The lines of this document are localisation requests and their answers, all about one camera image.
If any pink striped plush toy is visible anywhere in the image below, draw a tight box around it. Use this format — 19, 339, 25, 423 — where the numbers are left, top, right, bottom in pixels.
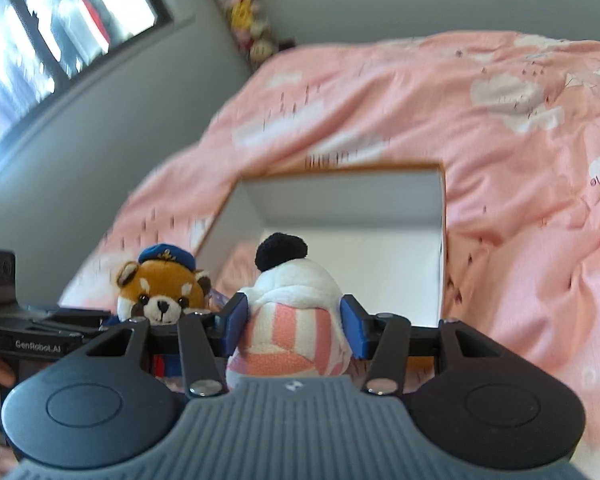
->
225, 232, 355, 392

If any red panda plush toy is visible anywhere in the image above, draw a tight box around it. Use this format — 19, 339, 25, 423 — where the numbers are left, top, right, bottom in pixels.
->
102, 243, 216, 378

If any pink printed blanket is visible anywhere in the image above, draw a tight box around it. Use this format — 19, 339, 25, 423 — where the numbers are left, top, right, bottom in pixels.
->
0, 30, 600, 480

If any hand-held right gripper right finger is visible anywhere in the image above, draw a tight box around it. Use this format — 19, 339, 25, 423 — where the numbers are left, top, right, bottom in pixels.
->
339, 294, 504, 395

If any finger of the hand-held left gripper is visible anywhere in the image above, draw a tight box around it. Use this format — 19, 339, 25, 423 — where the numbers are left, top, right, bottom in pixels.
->
26, 303, 113, 335

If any dark-framed window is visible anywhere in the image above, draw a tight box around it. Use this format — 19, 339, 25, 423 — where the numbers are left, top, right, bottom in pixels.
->
0, 0, 175, 173

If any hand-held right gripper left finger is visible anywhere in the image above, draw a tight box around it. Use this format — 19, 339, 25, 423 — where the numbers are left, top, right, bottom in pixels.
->
81, 292, 251, 399

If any white box with orange edge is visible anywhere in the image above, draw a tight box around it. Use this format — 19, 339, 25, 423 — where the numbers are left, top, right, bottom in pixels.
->
196, 161, 448, 328

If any row of small plush toys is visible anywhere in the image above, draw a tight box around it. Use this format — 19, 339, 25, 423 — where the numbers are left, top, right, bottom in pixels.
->
195, 0, 281, 68

